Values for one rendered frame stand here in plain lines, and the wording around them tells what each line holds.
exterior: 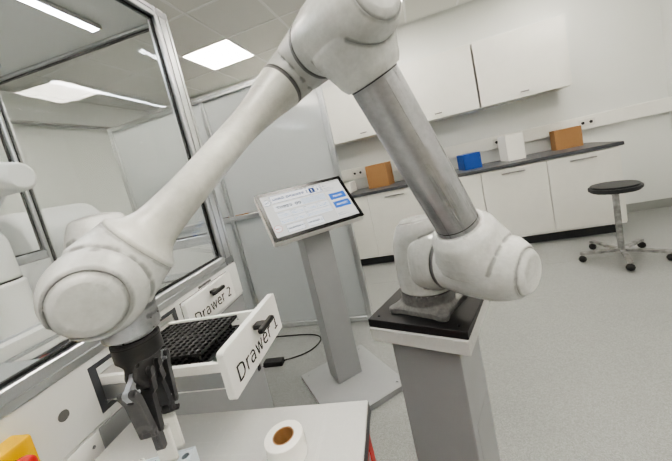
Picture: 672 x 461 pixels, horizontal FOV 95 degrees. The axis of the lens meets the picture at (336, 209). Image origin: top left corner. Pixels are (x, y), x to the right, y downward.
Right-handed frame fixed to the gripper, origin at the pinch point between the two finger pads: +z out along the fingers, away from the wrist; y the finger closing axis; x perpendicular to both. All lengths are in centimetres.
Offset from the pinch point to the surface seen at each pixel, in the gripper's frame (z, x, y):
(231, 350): -7.6, -10.8, 10.6
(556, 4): -162, -346, 288
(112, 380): -4.4, 19.3, 17.3
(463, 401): 29, -62, 21
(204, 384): -1.3, -3.1, 11.3
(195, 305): -6, 12, 51
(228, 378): -3.3, -9.7, 7.8
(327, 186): -31, -44, 124
